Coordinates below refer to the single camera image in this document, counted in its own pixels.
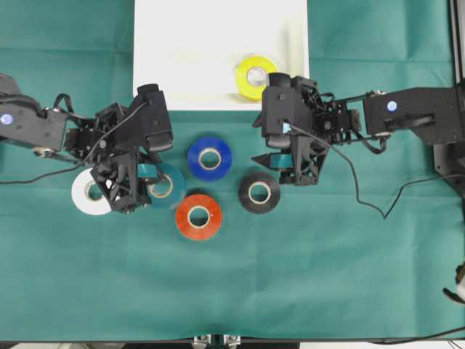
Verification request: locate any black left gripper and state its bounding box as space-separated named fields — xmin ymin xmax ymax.
xmin=65 ymin=84 xmax=174 ymax=213

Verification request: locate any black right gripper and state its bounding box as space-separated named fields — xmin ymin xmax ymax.
xmin=251 ymin=73 xmax=351 ymax=186

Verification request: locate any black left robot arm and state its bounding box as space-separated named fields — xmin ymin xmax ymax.
xmin=1 ymin=74 xmax=179 ymax=215

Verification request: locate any white plastic case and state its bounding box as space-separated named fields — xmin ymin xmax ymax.
xmin=132 ymin=1 xmax=310 ymax=111

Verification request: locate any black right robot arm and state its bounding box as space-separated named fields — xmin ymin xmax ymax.
xmin=253 ymin=73 xmax=464 ymax=186

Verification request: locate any yellow tape roll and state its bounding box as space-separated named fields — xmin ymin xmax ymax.
xmin=235 ymin=55 xmax=278 ymax=102

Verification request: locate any black tape roll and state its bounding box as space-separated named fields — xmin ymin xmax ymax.
xmin=238 ymin=172 xmax=280 ymax=214

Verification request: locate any green table cloth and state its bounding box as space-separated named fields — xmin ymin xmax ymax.
xmin=1 ymin=1 xmax=464 ymax=341

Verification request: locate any metal table clamp bracket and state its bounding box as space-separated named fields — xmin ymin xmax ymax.
xmin=192 ymin=334 xmax=241 ymax=349

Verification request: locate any black left camera cable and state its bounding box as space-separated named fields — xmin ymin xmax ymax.
xmin=0 ymin=101 xmax=150 ymax=185

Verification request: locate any white black object at edge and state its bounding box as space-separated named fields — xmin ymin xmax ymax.
xmin=442 ymin=263 xmax=464 ymax=305

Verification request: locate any teal tape roll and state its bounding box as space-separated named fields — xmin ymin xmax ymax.
xmin=146 ymin=163 xmax=187 ymax=209

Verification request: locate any black right camera cable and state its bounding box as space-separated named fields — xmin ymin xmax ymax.
xmin=286 ymin=123 xmax=465 ymax=221

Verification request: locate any aluminium frame rail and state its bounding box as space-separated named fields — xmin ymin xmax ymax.
xmin=448 ymin=0 xmax=464 ymax=84

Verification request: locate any red tape roll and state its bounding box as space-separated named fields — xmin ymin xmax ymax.
xmin=176 ymin=194 xmax=222 ymax=241

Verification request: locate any white tape roll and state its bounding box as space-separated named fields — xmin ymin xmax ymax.
xmin=71 ymin=169 xmax=111 ymax=216

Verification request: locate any black camera cable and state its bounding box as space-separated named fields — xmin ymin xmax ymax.
xmin=0 ymin=101 xmax=150 ymax=185
xmin=286 ymin=123 xmax=465 ymax=221

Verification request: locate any blue tape roll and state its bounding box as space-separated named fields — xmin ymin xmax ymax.
xmin=187 ymin=137 xmax=233 ymax=182

